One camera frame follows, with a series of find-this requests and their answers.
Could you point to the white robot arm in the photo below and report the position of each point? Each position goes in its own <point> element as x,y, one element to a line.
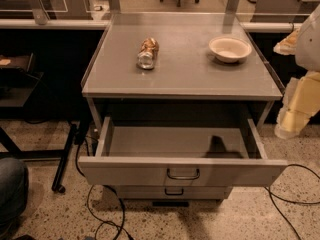
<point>304,44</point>

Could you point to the black side table stand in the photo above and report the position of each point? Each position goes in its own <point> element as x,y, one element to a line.
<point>17,86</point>

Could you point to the grey drawer cabinet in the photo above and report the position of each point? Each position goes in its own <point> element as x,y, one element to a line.
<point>188,86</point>

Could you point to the yellow foam padded gripper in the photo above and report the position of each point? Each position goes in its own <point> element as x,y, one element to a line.
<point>309,44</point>

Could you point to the crushed gold soda can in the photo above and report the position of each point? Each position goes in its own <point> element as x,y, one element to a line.
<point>148,53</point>

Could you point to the grey drawer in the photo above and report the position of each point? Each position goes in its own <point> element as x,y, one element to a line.
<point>173,193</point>
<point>180,156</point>

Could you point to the grey bottom drawer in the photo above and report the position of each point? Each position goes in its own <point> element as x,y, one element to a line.
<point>173,193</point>

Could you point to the white paper bowl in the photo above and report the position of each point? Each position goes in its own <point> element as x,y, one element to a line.
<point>230,49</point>

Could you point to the grey top drawer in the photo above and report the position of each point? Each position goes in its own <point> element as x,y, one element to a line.
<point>180,156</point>

